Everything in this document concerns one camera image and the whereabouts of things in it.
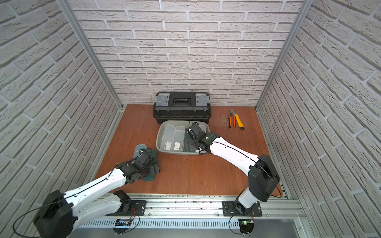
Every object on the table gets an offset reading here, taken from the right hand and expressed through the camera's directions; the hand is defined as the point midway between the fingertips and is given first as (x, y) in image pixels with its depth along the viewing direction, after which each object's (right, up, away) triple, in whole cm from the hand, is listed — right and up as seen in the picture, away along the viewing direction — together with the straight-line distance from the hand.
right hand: (195, 143), depth 84 cm
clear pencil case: (-19, +1, +13) cm, 23 cm away
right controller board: (+25, -39, -14) cm, 48 cm away
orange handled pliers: (+30, +19, +30) cm, 46 cm away
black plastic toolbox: (-9, +23, +13) cm, 28 cm away
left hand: (-24, -14, 0) cm, 28 cm away
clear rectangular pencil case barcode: (-12, +1, +14) cm, 18 cm away
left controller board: (-37, -39, -13) cm, 55 cm away
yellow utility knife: (+34, +11, +24) cm, 43 cm away
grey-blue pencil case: (-37, -4, +10) cm, 39 cm away
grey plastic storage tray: (-6, +12, +22) cm, 25 cm away
